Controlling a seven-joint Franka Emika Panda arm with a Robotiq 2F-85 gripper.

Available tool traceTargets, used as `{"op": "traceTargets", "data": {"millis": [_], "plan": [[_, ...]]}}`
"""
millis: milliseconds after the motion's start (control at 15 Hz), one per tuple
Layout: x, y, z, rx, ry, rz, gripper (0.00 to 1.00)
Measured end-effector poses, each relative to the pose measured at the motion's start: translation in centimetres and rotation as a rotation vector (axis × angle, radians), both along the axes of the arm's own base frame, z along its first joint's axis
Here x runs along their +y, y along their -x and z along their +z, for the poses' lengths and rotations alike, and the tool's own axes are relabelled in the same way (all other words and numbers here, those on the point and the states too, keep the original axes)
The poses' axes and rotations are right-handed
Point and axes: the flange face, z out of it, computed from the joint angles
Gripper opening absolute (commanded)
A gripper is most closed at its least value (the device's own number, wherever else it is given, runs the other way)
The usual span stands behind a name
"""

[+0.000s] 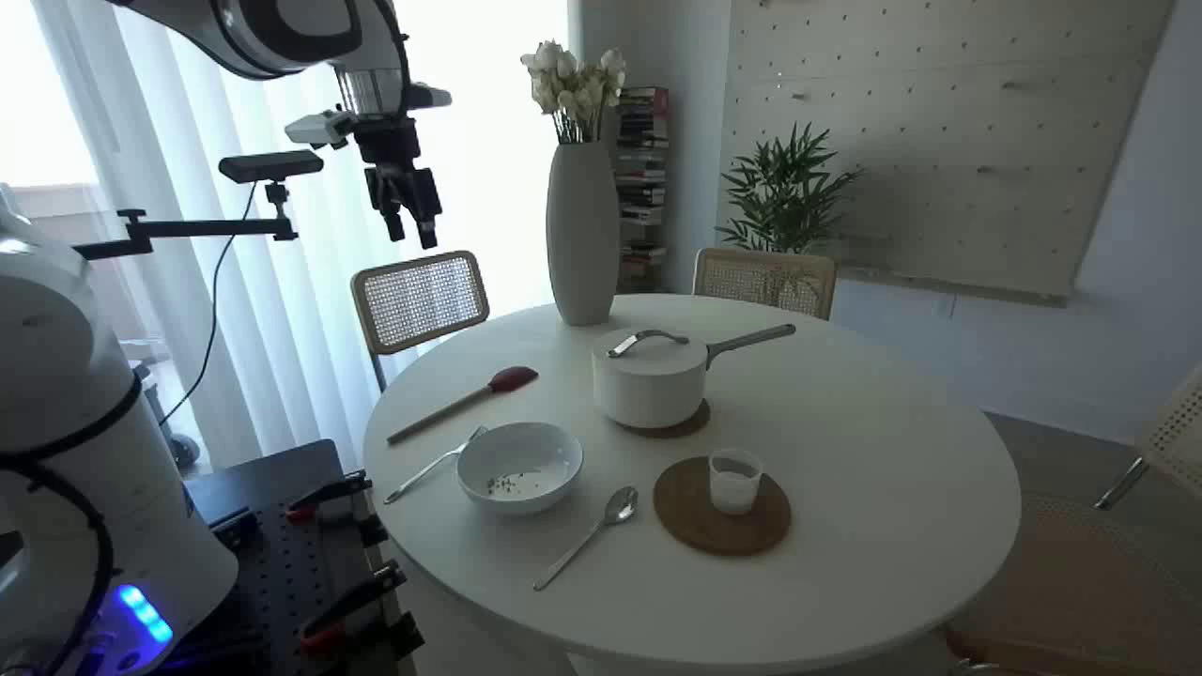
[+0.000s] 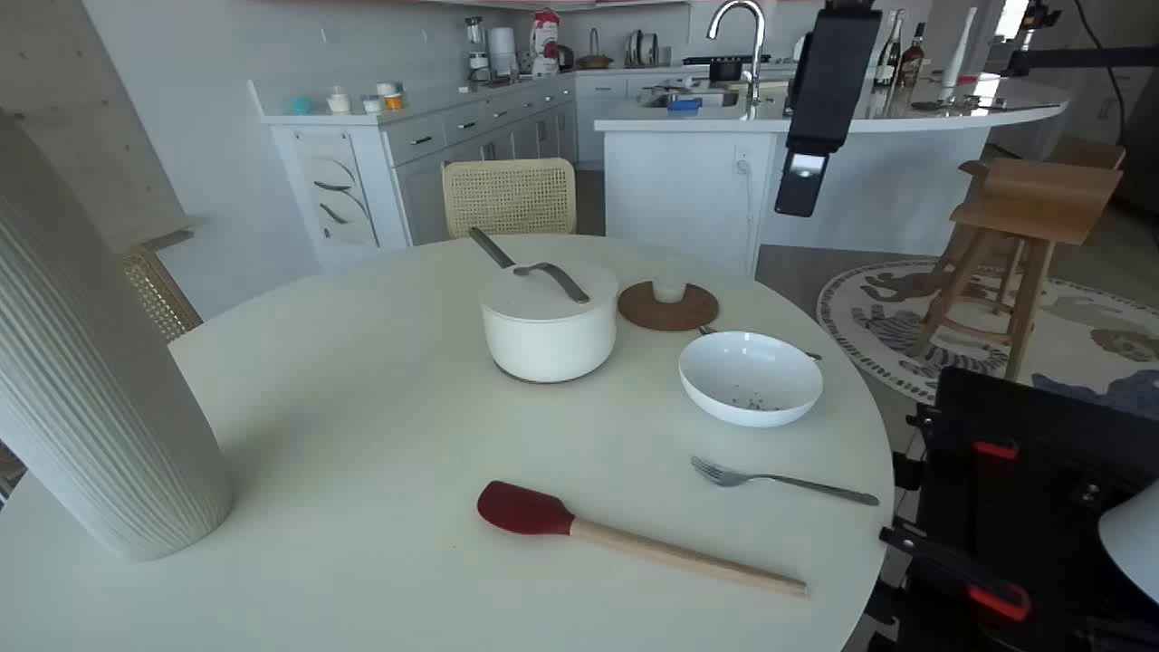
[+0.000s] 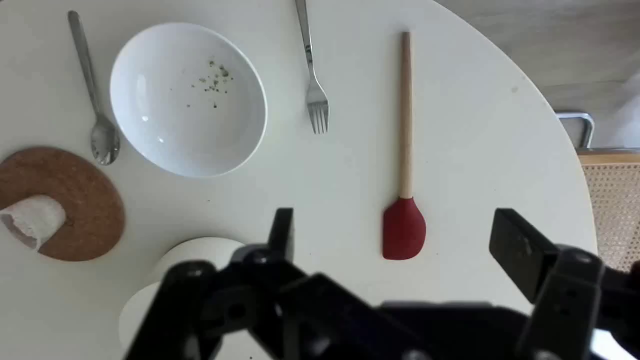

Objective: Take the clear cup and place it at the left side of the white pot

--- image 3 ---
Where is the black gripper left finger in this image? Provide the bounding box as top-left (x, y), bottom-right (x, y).
top-left (268, 209), bottom-right (295, 260)

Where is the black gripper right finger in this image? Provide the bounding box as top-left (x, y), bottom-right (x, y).
top-left (488, 209), bottom-right (558, 302)

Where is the white pot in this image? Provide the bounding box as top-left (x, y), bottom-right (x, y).
top-left (118, 237), bottom-right (250, 357)

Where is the wicker chair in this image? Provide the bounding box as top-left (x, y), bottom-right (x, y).
top-left (556, 110), bottom-right (640, 273)

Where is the silver fork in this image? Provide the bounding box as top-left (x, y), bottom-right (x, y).
top-left (295, 0), bottom-right (329, 134)

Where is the white ceramic bowl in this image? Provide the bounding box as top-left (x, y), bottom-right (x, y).
top-left (110, 23), bottom-right (268, 179)

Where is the round cork trivet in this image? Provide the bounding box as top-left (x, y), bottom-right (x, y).
top-left (0, 147), bottom-right (126, 263)

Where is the silver spoon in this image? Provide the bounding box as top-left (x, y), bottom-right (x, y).
top-left (67, 10), bottom-right (121, 167)

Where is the red spatula wooden handle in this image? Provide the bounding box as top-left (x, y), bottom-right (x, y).
top-left (383, 32), bottom-right (427, 260)

